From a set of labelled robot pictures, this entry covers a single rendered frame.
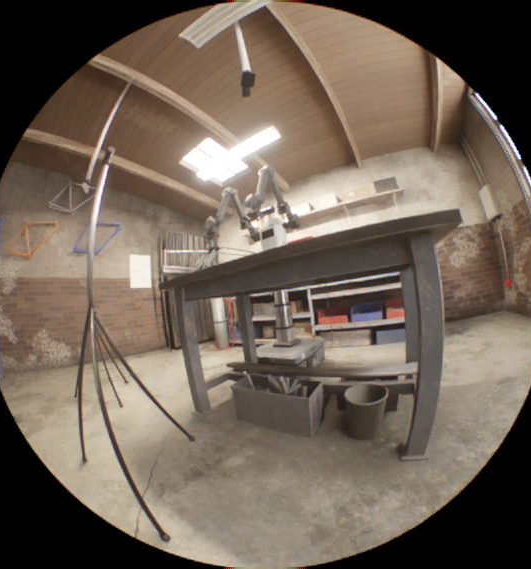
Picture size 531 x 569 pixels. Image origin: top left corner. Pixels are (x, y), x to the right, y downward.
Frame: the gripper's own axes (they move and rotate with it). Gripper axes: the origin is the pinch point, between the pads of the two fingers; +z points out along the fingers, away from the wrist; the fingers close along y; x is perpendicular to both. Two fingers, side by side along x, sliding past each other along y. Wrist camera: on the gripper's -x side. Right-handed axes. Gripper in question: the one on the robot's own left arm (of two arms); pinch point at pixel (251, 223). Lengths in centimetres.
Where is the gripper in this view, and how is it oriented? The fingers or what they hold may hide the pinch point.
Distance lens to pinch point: 135.3
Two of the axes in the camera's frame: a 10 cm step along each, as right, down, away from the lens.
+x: 5.7, 4.8, 6.6
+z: -1.9, 8.6, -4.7
